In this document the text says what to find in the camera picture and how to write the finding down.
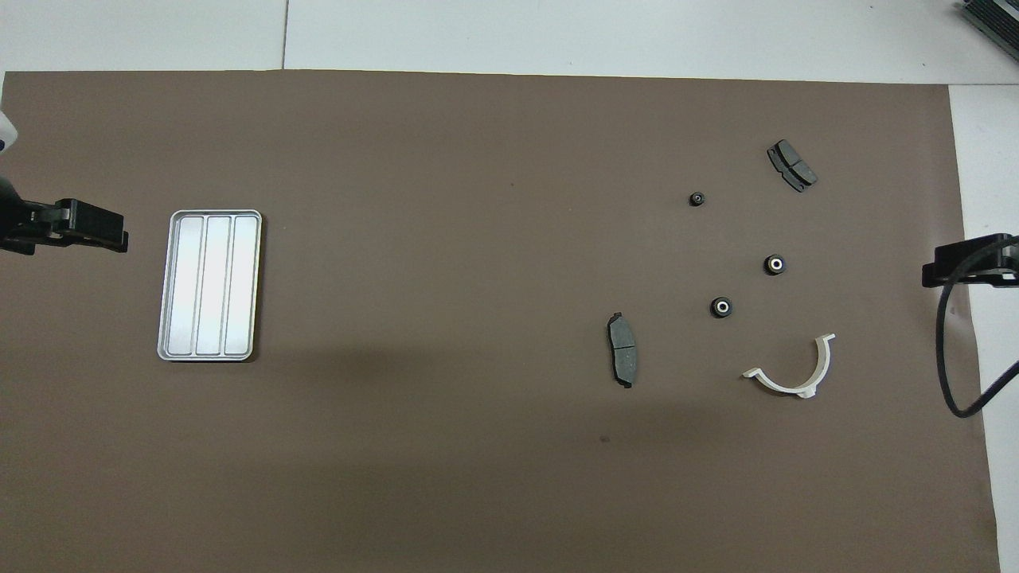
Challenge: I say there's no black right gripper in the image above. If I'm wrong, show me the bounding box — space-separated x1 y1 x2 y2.
923 233 1019 289

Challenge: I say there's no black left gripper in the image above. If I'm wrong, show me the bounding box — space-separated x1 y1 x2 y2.
0 179 130 255

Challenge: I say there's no silver metal tray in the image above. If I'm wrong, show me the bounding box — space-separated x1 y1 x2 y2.
157 209 264 363

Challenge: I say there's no short grey brake pad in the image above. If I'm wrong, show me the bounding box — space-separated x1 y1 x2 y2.
767 139 818 193

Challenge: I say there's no grey ribbed metal device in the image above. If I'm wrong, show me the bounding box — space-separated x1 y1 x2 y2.
959 0 1019 63

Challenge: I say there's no long grey brake pad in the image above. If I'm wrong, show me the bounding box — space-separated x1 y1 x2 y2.
607 311 640 389

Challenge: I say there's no brown table mat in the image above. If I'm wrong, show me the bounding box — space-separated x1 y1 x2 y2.
0 70 1002 573

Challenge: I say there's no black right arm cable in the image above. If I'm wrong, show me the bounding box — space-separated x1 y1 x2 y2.
935 237 1019 419

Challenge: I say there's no white curved plastic bracket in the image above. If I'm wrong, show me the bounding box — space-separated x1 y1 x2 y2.
742 333 837 399

